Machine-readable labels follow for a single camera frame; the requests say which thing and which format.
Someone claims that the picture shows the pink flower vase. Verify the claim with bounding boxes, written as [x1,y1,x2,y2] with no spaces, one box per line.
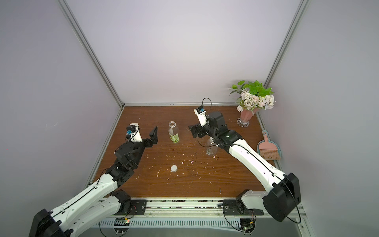
[237,108,259,127]

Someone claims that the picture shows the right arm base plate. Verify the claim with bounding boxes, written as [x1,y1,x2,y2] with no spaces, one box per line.
[219,199,264,216]

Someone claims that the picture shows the artificial flower bouquet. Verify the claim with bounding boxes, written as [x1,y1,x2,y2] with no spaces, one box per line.
[229,81,275,112]

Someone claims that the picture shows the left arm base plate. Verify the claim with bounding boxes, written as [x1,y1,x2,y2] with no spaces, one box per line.
[114,199,147,216]

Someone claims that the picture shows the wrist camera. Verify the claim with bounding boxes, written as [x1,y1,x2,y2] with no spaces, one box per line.
[194,105,207,127]
[125,123,142,143]

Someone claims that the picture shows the white bottle cap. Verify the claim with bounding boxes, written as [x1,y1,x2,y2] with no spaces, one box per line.
[171,165,178,172]

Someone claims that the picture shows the green label clear bottle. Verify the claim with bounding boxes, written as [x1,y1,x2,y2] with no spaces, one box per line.
[168,121,180,143]

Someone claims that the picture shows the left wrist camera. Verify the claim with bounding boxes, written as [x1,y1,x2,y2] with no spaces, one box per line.
[125,123,142,143]

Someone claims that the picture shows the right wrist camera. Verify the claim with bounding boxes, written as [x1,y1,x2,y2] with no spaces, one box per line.
[194,105,207,127]

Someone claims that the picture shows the blue label clear bottle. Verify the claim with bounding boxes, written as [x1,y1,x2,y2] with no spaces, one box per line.
[206,137,218,157]

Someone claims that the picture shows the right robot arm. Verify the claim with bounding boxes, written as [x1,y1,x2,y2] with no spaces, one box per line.
[189,106,301,222]

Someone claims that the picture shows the pink hand broom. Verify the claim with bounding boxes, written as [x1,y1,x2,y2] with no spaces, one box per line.
[259,132,281,161]

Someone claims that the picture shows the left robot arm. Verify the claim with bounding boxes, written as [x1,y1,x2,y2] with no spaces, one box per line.
[29,123,158,237]

